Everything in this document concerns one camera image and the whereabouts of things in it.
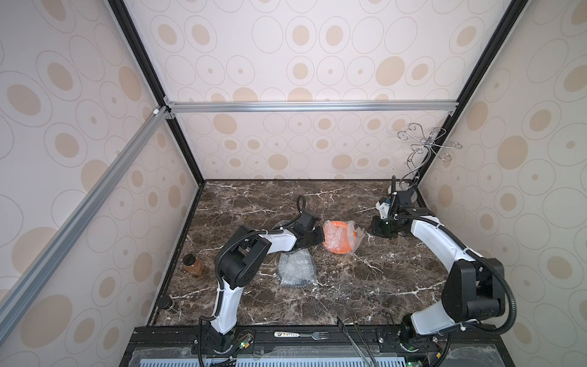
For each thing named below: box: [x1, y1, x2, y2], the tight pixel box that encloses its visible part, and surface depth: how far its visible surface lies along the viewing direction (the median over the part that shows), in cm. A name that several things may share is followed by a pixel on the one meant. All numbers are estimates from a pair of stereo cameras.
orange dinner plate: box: [322, 220, 352, 254], surface depth 95 cm
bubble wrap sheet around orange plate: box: [322, 220, 366, 255], surface depth 95 cm
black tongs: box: [336, 315, 380, 367], surface depth 72 cm
